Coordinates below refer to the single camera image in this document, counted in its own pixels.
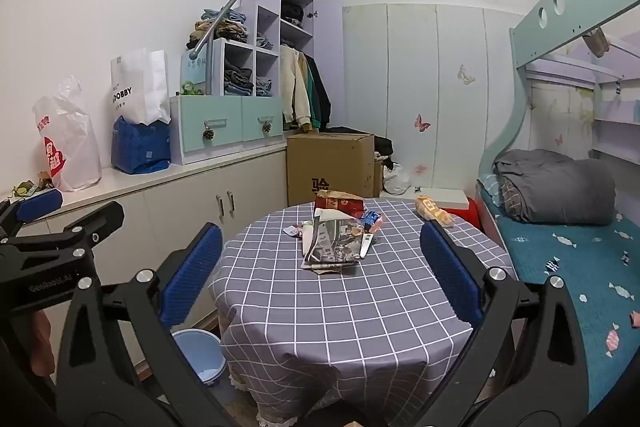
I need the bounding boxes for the pile of folded clothes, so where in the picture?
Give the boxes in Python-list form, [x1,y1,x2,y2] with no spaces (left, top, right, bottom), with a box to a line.
[186,8,248,50]

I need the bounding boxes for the white board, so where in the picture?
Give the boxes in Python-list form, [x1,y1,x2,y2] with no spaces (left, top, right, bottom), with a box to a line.
[415,188,471,209]

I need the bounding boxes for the cream jacket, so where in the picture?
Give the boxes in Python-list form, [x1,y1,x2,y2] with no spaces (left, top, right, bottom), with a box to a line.
[279,45,312,130]

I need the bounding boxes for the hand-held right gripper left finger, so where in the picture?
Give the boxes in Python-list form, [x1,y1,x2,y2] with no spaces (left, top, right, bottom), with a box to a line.
[54,222,224,427]

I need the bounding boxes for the grey checked tablecloth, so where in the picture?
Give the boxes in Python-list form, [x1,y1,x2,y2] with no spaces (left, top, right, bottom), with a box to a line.
[209,199,518,423]

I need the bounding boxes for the red plastic stool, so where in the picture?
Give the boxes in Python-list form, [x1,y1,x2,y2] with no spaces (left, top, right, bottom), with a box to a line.
[440,199,483,230]

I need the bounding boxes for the blue plaid pillow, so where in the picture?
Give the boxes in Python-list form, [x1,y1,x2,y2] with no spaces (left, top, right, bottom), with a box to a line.
[481,173,506,208]

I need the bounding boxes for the person's left hand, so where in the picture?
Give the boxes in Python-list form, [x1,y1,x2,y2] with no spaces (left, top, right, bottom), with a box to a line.
[30,309,56,375]

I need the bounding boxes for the white wardrobe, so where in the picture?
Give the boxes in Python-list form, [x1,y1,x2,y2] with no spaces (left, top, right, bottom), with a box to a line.
[342,3,526,208]

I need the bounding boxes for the purple wardrobe door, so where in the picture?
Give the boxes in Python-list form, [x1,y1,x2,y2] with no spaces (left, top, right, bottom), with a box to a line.
[312,0,345,130]

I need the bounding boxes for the large cardboard box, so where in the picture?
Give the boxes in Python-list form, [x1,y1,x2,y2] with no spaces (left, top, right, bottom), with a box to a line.
[286,133,376,206]

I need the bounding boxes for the brown item on bunk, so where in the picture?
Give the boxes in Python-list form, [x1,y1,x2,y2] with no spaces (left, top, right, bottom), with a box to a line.
[584,27,611,58]

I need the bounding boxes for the mint sign panel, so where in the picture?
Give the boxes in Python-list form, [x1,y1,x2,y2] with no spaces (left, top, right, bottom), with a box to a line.
[181,39,214,95]

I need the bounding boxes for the blue plastic wastebasket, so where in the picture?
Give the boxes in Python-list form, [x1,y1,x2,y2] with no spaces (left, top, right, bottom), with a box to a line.
[171,328,227,386]

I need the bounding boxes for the grey quilt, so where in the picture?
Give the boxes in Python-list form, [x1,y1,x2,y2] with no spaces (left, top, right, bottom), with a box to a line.
[492,149,617,226]

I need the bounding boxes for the purple stair shelf cabinet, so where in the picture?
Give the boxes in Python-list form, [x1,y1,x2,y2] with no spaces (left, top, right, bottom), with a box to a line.
[170,0,317,165]

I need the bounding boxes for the silver foil bag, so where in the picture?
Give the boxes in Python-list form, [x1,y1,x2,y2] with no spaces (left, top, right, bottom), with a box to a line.
[300,208,376,270]

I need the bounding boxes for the teal candy print bedsheet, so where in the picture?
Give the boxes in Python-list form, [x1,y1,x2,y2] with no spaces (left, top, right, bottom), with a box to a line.
[487,207,640,414]

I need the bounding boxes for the dark folded clothes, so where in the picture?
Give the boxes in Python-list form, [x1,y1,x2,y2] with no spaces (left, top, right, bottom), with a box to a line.
[224,59,256,96]

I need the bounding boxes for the white plastic bag red print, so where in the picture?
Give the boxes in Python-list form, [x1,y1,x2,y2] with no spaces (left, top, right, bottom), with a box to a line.
[32,75,102,192]

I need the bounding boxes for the mint drawer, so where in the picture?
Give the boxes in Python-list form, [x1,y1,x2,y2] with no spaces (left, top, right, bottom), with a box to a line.
[181,98,244,154]
[242,97,285,142]

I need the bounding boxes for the white paper bag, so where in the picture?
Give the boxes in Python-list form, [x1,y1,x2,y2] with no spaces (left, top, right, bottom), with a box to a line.
[110,48,172,126]

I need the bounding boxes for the crumpled white plastic bag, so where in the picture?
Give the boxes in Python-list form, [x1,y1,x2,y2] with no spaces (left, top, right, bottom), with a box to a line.
[382,163,412,196]

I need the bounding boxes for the blue woven bag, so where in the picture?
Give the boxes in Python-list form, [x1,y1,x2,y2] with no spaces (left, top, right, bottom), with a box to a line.
[111,116,172,175]

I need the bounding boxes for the red fabric item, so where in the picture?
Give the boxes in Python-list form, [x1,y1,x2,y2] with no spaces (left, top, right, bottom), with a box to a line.
[314,189,367,218]

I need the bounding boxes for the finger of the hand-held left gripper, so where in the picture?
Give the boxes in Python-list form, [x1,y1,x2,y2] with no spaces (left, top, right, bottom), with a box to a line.
[0,201,125,275]
[0,188,64,242]

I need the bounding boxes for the green and brown small clutter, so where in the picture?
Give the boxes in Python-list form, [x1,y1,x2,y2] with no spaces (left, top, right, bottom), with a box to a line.
[10,172,55,198]

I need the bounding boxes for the black jacket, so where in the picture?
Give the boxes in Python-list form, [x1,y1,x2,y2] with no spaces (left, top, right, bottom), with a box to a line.
[307,55,332,131]

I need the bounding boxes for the black folded clothes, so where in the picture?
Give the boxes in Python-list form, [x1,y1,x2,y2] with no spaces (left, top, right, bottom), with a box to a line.
[281,3,306,28]

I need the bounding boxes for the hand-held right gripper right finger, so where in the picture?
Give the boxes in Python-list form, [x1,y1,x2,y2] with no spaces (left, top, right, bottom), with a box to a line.
[420,220,598,427]

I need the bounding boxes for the orange snack packet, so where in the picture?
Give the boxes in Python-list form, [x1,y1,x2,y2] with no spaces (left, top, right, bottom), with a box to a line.
[416,194,456,229]

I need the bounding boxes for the mint bunk bed frame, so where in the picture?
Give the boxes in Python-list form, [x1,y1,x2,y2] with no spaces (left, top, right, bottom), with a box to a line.
[475,0,640,258]

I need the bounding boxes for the green jacket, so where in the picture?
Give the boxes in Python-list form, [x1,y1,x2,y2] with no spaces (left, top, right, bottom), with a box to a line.
[302,57,318,128]

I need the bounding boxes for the long white low cabinet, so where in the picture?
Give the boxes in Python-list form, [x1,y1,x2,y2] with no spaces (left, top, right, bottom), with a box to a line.
[0,142,289,373]

